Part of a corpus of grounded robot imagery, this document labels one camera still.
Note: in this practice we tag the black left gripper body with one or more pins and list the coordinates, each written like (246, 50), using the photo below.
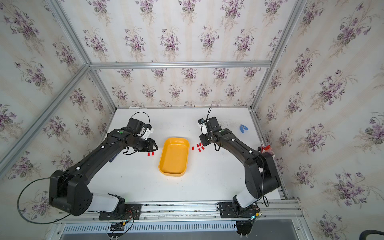
(144, 145)

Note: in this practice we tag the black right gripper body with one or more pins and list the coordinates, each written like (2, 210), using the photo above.
(205, 139)

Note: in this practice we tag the yellow plastic storage tray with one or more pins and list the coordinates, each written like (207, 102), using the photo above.
(174, 158)

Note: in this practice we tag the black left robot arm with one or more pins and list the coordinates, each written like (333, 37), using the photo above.
(68, 190)

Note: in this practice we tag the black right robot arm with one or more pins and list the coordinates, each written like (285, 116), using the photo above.
(261, 174)

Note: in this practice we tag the blue plastic clip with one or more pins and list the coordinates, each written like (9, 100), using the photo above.
(243, 128)

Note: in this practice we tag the pink pen cup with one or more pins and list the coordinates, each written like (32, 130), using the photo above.
(267, 151)

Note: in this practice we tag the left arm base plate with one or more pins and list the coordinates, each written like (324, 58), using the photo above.
(122, 213)

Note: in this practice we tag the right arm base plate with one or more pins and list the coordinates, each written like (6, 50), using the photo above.
(238, 209)

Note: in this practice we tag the aluminium mounting rail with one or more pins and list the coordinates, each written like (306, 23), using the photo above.
(214, 211)

